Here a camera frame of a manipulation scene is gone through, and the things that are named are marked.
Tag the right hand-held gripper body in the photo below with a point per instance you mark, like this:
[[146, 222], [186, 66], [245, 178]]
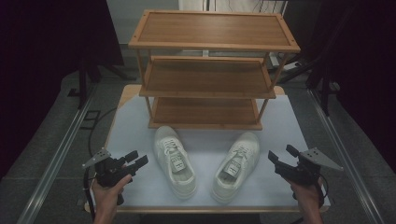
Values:
[[303, 174]]

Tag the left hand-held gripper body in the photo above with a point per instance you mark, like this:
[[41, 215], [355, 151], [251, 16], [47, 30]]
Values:
[[109, 172]]

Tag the white lace-up sneaker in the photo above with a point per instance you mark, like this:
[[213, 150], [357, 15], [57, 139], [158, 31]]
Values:
[[183, 183], [246, 146]]

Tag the three-tier wooden shoe rack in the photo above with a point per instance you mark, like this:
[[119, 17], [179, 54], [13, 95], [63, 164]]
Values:
[[214, 29]]

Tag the person's right hand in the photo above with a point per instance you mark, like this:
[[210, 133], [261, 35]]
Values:
[[308, 196]]

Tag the person's left hand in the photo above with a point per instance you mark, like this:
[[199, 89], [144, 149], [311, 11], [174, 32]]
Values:
[[106, 196]]

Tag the white table mat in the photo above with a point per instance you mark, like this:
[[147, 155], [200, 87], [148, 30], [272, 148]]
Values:
[[205, 149]]

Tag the black metal stand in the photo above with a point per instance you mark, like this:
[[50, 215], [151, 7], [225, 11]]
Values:
[[325, 93], [83, 84]]

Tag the white power strip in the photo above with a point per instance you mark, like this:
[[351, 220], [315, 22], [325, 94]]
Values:
[[291, 66]]

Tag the black curtain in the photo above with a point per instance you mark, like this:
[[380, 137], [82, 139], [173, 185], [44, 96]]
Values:
[[367, 77], [46, 62]]

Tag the metal floor rail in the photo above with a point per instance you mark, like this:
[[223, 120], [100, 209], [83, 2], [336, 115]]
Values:
[[345, 155], [53, 161]]

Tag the black floor bracket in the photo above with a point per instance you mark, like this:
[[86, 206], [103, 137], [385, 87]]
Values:
[[90, 119]]

